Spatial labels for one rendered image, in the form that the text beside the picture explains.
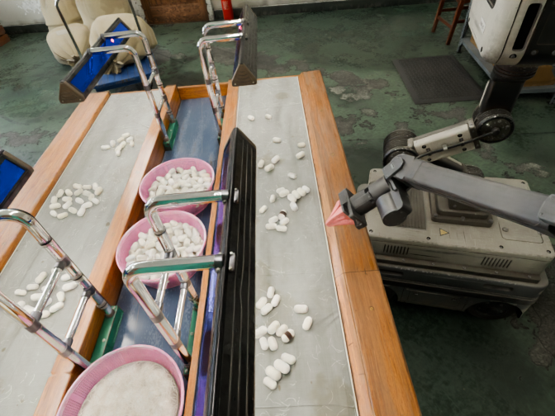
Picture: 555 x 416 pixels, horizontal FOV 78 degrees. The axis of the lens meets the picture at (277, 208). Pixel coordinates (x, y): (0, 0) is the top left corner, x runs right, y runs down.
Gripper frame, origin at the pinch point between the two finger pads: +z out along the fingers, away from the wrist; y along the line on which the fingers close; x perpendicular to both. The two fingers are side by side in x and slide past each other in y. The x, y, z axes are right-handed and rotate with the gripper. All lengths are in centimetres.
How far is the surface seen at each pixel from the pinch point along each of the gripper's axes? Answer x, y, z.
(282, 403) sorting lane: -2.8, 41.0, 17.9
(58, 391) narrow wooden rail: -36, 36, 54
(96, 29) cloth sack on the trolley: -94, -296, 152
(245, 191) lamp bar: -31.6, 12.2, -1.6
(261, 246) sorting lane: -5.9, -1.2, 20.7
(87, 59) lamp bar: -70, -61, 40
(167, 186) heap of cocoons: -28, -32, 46
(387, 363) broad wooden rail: 9.9, 35.5, -1.5
